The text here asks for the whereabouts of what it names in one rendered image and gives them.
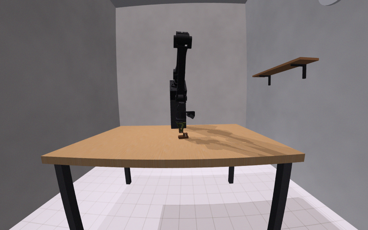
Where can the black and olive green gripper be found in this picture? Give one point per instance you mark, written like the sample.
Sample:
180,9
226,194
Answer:
179,120

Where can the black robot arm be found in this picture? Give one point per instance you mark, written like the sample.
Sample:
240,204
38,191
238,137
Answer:
180,40

